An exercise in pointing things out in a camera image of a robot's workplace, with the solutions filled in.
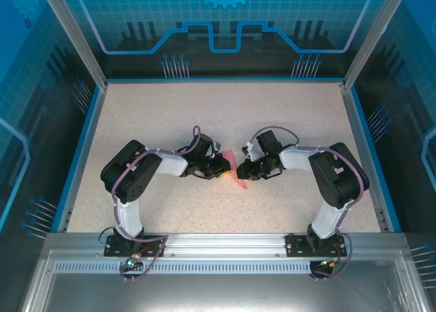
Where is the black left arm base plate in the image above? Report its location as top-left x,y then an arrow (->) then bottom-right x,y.
103,234 -> 168,258

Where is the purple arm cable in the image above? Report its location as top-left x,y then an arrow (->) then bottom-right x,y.
111,125 -> 170,282
251,126 -> 367,281

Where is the aluminium mounting rail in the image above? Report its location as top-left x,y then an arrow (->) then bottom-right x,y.
46,232 -> 406,255

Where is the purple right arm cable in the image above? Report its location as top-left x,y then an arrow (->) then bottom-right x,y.
251,126 -> 367,281

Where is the brass connector with green light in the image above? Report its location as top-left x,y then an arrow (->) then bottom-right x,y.
318,256 -> 342,269
123,253 -> 143,269

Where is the aluminium frame post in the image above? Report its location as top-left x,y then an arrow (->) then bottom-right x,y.
37,0 -> 109,91
342,0 -> 409,90

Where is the slotted metal cable duct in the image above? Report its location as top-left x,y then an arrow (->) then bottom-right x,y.
54,262 -> 341,272

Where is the aluminium side rail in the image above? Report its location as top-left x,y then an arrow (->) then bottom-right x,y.
340,82 -> 391,233

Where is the blue table edge strip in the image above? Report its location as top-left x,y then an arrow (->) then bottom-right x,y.
105,76 -> 345,84
50,83 -> 107,233
349,85 -> 403,233

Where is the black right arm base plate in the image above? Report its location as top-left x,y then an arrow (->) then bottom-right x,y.
285,233 -> 352,258

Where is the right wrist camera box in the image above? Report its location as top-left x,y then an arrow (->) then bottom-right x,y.
241,141 -> 256,161

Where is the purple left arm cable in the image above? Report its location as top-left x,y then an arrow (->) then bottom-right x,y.
111,125 -> 170,282

